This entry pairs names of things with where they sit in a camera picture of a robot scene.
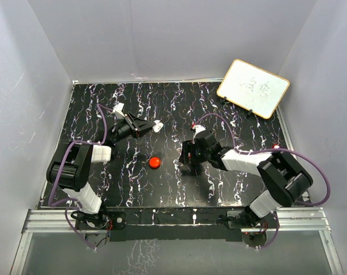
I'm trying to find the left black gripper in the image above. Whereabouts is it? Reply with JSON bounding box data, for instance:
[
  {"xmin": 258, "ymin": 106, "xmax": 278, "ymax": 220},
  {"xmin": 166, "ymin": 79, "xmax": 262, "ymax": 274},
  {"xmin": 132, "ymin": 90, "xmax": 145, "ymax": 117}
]
[{"xmin": 111, "ymin": 112, "xmax": 156, "ymax": 144}]

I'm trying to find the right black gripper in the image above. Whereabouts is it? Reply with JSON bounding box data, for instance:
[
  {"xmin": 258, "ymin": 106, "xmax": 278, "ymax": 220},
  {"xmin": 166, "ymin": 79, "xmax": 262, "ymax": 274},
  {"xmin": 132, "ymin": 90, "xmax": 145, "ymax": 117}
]
[{"xmin": 180, "ymin": 139, "xmax": 210, "ymax": 165}]

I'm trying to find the white earbud charging case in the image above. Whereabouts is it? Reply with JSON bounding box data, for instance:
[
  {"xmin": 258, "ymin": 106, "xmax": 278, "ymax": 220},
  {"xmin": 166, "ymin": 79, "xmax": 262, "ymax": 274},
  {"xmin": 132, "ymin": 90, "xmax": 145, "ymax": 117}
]
[{"xmin": 153, "ymin": 120, "xmax": 163, "ymax": 133}]

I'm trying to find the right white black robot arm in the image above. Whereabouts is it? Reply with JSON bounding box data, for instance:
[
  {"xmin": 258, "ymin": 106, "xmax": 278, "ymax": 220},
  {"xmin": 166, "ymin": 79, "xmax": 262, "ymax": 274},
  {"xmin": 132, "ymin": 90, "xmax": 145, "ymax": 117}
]
[{"xmin": 179, "ymin": 130, "xmax": 313, "ymax": 227}]

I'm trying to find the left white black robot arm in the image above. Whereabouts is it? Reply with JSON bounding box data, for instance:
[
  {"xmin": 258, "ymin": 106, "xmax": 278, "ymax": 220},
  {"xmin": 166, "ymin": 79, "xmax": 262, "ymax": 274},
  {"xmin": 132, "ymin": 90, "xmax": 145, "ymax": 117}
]
[{"xmin": 46, "ymin": 113, "xmax": 163, "ymax": 229}]

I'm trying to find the red earbud charging case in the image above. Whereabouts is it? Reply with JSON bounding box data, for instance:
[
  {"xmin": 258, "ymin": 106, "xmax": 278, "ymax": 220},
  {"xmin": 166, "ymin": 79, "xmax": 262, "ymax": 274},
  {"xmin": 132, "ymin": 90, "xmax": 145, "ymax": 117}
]
[{"xmin": 149, "ymin": 157, "xmax": 161, "ymax": 169}]

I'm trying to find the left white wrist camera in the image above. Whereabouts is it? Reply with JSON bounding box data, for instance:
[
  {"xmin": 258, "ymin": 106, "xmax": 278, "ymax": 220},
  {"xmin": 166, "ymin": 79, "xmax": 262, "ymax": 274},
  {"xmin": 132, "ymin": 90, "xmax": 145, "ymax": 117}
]
[{"xmin": 112, "ymin": 103, "xmax": 125, "ymax": 119}]

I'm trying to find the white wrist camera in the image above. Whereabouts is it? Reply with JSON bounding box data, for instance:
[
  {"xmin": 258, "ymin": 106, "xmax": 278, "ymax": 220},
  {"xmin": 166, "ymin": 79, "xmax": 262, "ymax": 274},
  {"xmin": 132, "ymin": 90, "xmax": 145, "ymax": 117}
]
[
  {"xmin": 112, "ymin": 103, "xmax": 125, "ymax": 119},
  {"xmin": 191, "ymin": 125, "xmax": 206, "ymax": 143}
]

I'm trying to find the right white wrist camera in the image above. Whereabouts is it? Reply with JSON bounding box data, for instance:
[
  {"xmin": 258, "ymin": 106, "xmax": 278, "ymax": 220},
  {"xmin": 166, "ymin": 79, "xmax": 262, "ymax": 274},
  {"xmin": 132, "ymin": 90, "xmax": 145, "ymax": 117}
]
[{"xmin": 191, "ymin": 125, "xmax": 206, "ymax": 143}]

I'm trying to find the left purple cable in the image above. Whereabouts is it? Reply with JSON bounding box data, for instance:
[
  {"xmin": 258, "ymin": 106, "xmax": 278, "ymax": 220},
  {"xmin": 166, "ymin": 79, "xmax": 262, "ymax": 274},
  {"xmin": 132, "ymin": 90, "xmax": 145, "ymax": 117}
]
[{"xmin": 48, "ymin": 104, "xmax": 116, "ymax": 207}]

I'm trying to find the purple cable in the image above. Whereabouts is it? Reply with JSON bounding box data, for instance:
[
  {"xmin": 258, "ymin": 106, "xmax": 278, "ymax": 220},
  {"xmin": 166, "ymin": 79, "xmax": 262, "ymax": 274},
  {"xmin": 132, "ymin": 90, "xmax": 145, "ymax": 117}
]
[
  {"xmin": 48, "ymin": 104, "xmax": 116, "ymax": 207},
  {"xmin": 193, "ymin": 113, "xmax": 332, "ymax": 207}
]

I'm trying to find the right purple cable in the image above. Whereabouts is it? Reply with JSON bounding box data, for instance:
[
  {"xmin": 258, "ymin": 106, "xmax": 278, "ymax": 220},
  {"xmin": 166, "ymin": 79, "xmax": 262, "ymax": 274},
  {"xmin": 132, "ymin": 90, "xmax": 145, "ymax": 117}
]
[{"xmin": 193, "ymin": 113, "xmax": 332, "ymax": 207}]

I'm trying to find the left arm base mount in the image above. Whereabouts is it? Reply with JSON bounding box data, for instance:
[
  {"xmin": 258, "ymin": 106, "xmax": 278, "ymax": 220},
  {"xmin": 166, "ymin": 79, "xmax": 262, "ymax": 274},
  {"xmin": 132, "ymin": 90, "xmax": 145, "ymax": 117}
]
[{"xmin": 71, "ymin": 211, "xmax": 126, "ymax": 231}]

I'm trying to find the small whiteboard yellow frame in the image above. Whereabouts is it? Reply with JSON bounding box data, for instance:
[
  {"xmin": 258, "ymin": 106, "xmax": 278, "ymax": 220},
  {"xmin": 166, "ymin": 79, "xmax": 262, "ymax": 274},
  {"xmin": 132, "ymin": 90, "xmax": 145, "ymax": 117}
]
[{"xmin": 217, "ymin": 59, "xmax": 290, "ymax": 119}]

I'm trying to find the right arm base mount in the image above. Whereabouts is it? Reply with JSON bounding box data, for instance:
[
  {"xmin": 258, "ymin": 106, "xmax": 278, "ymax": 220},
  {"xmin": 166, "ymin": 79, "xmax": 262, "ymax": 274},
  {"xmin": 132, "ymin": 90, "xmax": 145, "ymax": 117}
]
[{"xmin": 218, "ymin": 210, "xmax": 276, "ymax": 229}]

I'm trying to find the aluminium front rail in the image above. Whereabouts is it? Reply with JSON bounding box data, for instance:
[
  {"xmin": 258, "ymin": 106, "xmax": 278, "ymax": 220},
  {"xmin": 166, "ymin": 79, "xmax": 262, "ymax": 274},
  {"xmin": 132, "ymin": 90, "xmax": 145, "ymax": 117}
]
[{"xmin": 21, "ymin": 207, "xmax": 331, "ymax": 233}]

